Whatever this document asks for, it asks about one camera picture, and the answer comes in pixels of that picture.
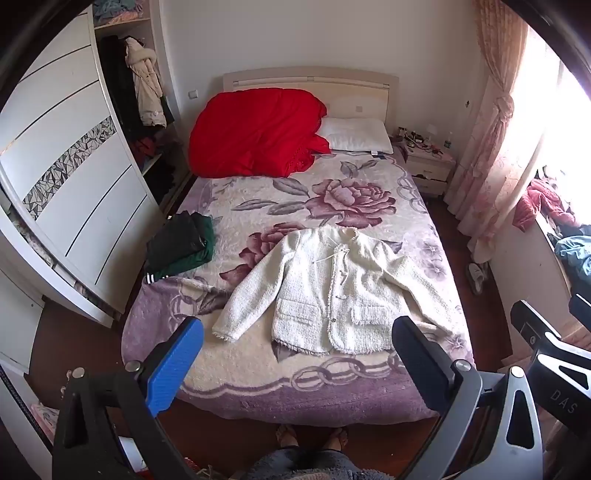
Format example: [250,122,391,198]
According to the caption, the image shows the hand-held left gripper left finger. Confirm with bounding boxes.
[52,316,205,480]

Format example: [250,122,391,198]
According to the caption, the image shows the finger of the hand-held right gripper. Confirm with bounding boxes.
[510,300,591,418]
[569,294,591,330]

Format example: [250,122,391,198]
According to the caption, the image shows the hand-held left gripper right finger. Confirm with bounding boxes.
[392,315,544,480]

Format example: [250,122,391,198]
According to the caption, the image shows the white fuzzy jacket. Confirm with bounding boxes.
[211,226,460,356]

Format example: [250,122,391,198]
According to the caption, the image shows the blue clothes pile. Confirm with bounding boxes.
[554,233,591,289]

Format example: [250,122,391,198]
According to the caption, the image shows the pink clothes pile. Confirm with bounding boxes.
[512,178,578,232]

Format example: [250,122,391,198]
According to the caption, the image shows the red clothes on shelf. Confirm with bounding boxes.
[131,136,160,160]

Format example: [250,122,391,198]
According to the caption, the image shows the black hanging clothes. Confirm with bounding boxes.
[99,34,139,139]

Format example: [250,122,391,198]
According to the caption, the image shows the white slipper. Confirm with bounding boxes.
[468,262,490,296]

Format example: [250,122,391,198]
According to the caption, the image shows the person's right foot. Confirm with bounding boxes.
[325,425,349,450]

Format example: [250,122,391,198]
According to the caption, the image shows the person's foot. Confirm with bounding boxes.
[325,425,349,450]
[276,425,301,448]

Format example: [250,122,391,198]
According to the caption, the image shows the person's left foot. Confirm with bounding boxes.
[276,425,301,448]

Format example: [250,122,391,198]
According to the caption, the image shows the reddish patterned box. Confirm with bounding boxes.
[30,401,61,439]

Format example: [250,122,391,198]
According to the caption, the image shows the folded green garment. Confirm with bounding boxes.
[143,212,217,284]

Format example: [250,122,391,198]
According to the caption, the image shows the person's grey fuzzy clothing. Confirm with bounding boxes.
[245,445,416,480]

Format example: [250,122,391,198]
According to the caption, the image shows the floral bed blanket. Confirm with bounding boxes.
[121,152,476,425]

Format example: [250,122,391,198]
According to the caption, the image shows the white wardrobe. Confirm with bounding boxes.
[0,0,195,374]

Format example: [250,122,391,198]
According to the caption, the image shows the pink patterned curtain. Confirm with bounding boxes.
[443,0,529,264]

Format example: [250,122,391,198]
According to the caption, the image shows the cream nightstand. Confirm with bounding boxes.
[392,134,458,199]

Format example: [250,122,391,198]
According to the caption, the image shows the white pillow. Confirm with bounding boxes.
[316,117,394,155]

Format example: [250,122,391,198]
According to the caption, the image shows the red quilt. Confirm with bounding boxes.
[188,88,332,178]

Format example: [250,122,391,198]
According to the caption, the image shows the cream bed headboard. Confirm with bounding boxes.
[222,67,400,139]

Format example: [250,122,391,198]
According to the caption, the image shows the beige hanging coat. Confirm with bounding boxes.
[124,37,168,128]

